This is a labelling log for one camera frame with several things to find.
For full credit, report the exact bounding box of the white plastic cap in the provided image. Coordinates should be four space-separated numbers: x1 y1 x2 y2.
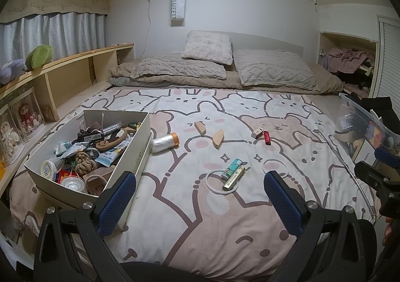
60 176 82 192

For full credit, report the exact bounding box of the white louvered door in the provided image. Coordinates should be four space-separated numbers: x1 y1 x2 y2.
369 14 400 108

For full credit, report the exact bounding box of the green plush toy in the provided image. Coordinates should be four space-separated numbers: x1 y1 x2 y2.
25 44 54 72

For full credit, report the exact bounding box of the white cardboard shoe box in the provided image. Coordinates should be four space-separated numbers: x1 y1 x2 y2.
24 109 154 227

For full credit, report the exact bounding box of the wooden bedside shelf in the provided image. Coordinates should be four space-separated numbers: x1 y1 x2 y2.
0 43 135 199

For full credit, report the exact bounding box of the white plastic ring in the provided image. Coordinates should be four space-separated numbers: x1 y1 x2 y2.
262 159 290 178
205 170 238 197

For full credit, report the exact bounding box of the flat quilted beige pillow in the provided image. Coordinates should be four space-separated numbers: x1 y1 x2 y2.
129 55 227 80

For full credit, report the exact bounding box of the teal printed lighter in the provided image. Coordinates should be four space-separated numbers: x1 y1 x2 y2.
222 158 243 180

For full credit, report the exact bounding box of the curved wooden piece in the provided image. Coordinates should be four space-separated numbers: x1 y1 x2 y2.
95 127 133 150

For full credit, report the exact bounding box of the white printed carton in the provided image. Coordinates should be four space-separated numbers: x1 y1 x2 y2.
353 141 377 164

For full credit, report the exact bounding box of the white hanging paper bag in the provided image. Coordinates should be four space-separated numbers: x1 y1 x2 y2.
170 0 186 27

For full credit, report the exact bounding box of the pile of clothes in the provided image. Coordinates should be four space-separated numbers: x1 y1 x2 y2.
322 47 376 97

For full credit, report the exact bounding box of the clear case with cream doll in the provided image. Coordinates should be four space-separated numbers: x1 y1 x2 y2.
0 106 26 164

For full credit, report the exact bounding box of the grey curtain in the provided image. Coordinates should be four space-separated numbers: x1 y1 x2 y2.
0 11 107 68

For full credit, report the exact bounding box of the white wall cable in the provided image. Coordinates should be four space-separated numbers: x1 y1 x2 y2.
142 0 154 55

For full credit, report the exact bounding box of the pointed wooden block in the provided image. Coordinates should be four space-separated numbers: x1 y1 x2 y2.
212 130 226 149

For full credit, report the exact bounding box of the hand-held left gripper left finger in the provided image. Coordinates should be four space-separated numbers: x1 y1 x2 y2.
33 172 138 282

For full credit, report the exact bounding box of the clear plastic storage bin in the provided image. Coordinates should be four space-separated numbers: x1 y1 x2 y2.
333 92 400 164

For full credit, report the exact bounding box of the brown tape roll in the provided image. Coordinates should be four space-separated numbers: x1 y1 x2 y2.
84 175 108 198

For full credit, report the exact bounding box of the brown rope knot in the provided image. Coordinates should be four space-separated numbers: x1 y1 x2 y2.
73 151 96 176

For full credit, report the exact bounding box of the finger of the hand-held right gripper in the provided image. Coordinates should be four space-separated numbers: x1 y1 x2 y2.
376 147 400 163
354 161 400 218

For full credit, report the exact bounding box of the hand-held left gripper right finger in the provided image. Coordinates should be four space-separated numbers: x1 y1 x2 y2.
263 171 376 282

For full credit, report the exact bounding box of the black device with label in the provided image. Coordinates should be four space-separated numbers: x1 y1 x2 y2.
77 131 104 143

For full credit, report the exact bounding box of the clear film roll orange cap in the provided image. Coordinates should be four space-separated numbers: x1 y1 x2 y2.
151 132 181 154

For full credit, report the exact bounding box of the fluffy beige pillow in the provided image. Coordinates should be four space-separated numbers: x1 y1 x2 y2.
181 30 234 66

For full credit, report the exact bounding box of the person's right hand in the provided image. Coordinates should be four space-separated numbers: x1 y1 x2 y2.
382 216 396 247

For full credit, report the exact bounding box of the gold lighter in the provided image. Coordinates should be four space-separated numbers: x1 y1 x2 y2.
222 166 246 192

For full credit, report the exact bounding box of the large quilted beige pillow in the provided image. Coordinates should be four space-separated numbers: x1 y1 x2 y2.
233 49 317 91

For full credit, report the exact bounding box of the white round lidded jar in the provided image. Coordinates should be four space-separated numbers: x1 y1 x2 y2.
40 160 61 181

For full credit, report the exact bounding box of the bear printed blanket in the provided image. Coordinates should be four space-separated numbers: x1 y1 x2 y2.
9 87 384 274

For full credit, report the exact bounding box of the purple plush toy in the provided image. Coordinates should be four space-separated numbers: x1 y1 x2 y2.
0 58 29 84

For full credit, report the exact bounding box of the clear case with red doll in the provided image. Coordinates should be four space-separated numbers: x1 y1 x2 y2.
9 88 45 143

